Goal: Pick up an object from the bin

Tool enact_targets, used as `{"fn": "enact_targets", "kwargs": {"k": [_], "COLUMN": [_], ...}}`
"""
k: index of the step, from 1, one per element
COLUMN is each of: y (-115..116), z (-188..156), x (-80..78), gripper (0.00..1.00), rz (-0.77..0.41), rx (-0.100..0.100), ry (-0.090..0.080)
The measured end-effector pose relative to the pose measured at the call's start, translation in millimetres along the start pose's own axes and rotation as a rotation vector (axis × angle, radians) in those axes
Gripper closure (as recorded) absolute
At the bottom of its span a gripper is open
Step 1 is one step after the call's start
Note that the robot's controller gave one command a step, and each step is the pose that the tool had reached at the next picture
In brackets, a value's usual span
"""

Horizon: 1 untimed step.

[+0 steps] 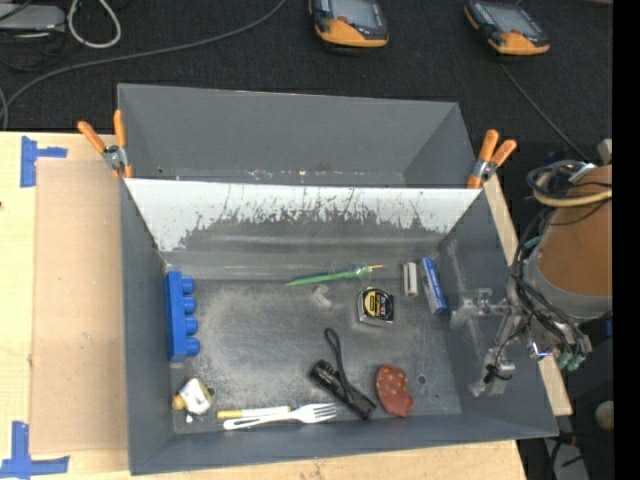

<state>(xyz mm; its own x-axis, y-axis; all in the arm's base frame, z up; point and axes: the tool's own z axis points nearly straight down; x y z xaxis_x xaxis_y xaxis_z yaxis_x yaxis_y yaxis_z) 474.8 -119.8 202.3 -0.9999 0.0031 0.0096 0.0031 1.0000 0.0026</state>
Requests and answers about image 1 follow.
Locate yellow and black tape measure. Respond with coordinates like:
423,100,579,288
355,287,397,327

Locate grey metal bin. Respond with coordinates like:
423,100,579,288
116,83,561,477

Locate green pen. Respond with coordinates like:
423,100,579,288
284,263,387,287

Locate blue toy building block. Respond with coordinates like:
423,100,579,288
164,270,202,362

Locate small white block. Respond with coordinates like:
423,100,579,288
402,261,419,298

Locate white plastic fork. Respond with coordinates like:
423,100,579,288
222,402,339,431

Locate white and yellow toy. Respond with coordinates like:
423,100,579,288
171,377,217,425

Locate brown cardboard board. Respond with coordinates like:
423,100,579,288
28,158,132,457

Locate black flashlight with strap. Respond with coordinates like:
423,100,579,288
308,327,378,421

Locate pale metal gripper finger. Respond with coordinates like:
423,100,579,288
449,288,497,330
468,349,517,399

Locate red-brown sanding pad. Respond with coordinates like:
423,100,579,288
374,363,415,418

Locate blue and white tube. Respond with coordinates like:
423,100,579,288
420,256,449,317

